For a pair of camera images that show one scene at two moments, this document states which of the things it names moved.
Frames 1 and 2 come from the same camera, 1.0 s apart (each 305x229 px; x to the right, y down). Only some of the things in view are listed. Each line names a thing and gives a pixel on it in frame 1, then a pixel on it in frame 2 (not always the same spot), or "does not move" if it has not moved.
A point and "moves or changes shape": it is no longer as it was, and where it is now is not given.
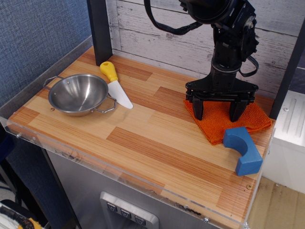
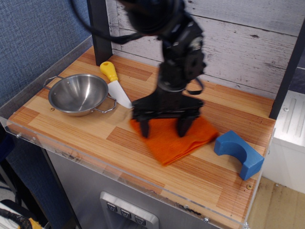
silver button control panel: (117, 213) does not move
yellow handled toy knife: (115, 89) does not move
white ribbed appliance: (284, 162) does not move
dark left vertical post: (100, 30) does not move
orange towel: (216, 119) to (165, 142)
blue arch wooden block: (239, 139) moves or changes shape
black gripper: (221, 84) to (185, 104)
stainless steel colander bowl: (78, 95) does not move
